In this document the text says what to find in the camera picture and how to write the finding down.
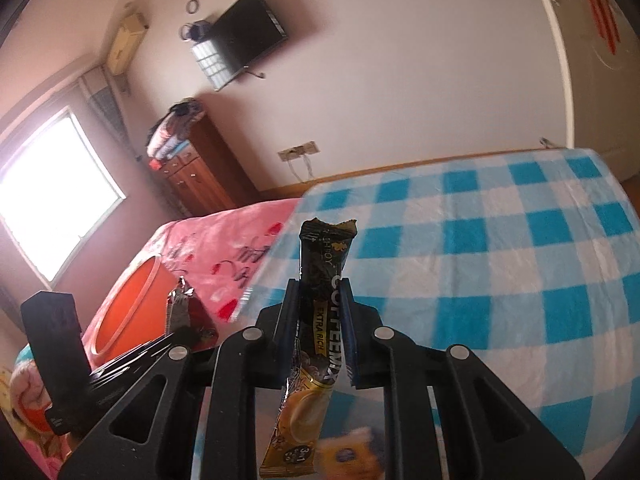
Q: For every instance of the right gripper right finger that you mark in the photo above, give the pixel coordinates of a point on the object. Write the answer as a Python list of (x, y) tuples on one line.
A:
[(446, 413)]

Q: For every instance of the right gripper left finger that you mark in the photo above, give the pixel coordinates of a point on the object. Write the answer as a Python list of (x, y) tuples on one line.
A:
[(164, 411)]

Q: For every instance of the red snack wrapper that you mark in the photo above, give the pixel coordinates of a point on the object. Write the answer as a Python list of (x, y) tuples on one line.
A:
[(186, 313)]

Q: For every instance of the blue orange snack packet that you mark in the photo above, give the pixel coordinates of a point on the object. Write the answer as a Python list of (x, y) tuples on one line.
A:
[(359, 454)]

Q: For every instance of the orange plastic trash bucket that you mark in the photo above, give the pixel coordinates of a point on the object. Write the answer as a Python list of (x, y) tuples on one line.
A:
[(133, 315)]

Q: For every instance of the blue white checkered tablecloth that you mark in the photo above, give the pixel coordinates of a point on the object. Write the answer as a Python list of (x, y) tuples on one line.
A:
[(529, 259)]

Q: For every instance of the pink heart-print bedspread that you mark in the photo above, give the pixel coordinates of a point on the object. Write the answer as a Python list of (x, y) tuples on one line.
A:
[(217, 254)]

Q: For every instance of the window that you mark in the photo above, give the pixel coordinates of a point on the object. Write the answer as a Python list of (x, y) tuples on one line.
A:
[(55, 193)]

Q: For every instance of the brown wooden cabinet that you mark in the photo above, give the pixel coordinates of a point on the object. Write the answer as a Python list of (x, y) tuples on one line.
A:
[(205, 176)]

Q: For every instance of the folded blankets stack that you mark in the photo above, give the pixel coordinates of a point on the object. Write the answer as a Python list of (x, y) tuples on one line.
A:
[(173, 128)]

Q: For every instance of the grey patterned curtain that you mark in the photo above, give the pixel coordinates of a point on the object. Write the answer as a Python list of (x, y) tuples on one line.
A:
[(100, 96)]

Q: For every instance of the white room door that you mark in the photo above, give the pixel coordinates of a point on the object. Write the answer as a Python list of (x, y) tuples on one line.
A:
[(601, 91)]

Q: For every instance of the red Chinese knot decoration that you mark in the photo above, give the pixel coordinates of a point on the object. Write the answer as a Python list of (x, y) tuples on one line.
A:
[(605, 22)]

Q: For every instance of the wall power outlet strip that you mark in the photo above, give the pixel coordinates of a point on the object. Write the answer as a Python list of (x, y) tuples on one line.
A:
[(298, 151)]

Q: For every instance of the wall air conditioner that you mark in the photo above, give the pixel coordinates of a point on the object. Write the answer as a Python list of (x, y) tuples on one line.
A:
[(129, 36)]

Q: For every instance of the purple wall ornament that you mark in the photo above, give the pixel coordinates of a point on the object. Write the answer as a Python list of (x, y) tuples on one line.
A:
[(195, 31)]

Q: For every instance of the wall-mounted black television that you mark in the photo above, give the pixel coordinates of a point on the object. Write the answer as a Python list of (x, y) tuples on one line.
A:
[(241, 36)]

